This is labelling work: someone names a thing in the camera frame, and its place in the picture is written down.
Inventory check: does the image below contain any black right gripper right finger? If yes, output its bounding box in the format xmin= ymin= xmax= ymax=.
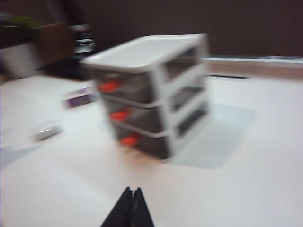
xmin=133 ymin=187 xmax=155 ymax=227

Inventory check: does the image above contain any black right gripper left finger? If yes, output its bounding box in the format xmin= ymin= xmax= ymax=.
xmin=100 ymin=186 xmax=134 ymax=227

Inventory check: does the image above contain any smoky drawer with red handle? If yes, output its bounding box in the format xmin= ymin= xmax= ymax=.
xmin=91 ymin=68 xmax=153 ymax=104
xmin=113 ymin=125 xmax=174 ymax=161
xmin=101 ymin=98 xmax=166 ymax=133

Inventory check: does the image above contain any white earphone case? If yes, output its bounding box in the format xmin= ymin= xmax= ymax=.
xmin=34 ymin=120 xmax=62 ymax=142

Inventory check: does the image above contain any purple and white carton box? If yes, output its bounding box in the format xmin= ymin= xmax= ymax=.
xmin=62 ymin=86 xmax=100 ymax=109

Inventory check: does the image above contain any brown wooden box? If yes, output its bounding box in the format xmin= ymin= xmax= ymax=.
xmin=35 ymin=22 xmax=74 ymax=67

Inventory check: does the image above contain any brown desk partition panel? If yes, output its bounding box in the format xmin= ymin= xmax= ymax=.
xmin=89 ymin=0 xmax=303 ymax=58

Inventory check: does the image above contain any green potted plant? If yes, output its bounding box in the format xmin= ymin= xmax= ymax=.
xmin=0 ymin=15 xmax=40 ymax=36

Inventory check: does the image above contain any white plastic drawer cabinet frame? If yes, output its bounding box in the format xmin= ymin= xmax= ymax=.
xmin=81 ymin=33 xmax=210 ymax=166

